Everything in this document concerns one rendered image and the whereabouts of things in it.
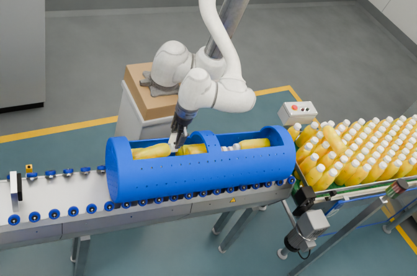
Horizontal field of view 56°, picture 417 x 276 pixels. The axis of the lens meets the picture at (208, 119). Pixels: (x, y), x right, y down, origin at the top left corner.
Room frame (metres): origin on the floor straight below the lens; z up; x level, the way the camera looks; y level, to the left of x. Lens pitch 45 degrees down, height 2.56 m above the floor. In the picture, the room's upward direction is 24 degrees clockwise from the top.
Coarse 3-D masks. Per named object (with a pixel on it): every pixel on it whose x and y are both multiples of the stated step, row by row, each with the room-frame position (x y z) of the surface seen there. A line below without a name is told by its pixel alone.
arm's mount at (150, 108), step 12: (132, 72) 1.53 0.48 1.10; (132, 84) 1.48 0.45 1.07; (180, 84) 1.60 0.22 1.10; (132, 96) 1.47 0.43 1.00; (144, 96) 1.41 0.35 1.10; (168, 96) 1.49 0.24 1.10; (144, 108) 1.36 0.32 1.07; (156, 108) 1.38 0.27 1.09; (168, 108) 1.43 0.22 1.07; (144, 120) 1.34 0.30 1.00
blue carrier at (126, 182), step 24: (120, 144) 0.98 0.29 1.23; (144, 144) 1.15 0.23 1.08; (168, 144) 1.22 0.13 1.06; (216, 144) 1.19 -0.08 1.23; (288, 144) 1.39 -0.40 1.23; (120, 168) 0.88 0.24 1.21; (144, 168) 0.93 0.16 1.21; (168, 168) 0.98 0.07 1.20; (192, 168) 1.04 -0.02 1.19; (216, 168) 1.10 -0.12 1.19; (240, 168) 1.17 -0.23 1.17; (264, 168) 1.24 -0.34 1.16; (288, 168) 1.32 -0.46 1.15; (120, 192) 0.83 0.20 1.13; (144, 192) 0.88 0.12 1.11; (168, 192) 0.95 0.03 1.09; (192, 192) 1.04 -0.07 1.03
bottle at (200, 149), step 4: (188, 148) 1.15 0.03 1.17; (192, 148) 1.15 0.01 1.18; (196, 148) 1.16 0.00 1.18; (200, 148) 1.17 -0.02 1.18; (204, 148) 1.18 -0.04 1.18; (188, 152) 1.15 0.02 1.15; (192, 152) 1.14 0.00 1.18; (196, 152) 1.15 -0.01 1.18; (200, 152) 1.16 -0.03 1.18; (204, 152) 1.17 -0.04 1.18
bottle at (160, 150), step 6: (162, 144) 1.07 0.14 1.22; (138, 150) 1.03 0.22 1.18; (144, 150) 1.02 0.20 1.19; (150, 150) 1.03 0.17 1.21; (156, 150) 1.04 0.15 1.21; (162, 150) 1.04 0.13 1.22; (168, 150) 1.06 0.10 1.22; (138, 156) 0.99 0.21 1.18; (144, 156) 1.00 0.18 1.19; (150, 156) 1.01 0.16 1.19; (156, 156) 1.02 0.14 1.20; (162, 156) 1.03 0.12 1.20
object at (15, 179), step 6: (12, 174) 0.73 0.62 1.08; (18, 174) 0.75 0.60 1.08; (12, 180) 0.71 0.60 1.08; (18, 180) 0.72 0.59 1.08; (12, 186) 0.69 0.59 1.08; (18, 186) 0.70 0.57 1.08; (12, 192) 0.67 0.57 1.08; (18, 192) 0.68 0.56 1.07; (12, 198) 0.66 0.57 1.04; (18, 198) 0.68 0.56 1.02; (12, 204) 0.66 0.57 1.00; (18, 204) 0.67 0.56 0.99; (12, 210) 0.66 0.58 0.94; (18, 210) 0.67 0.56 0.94
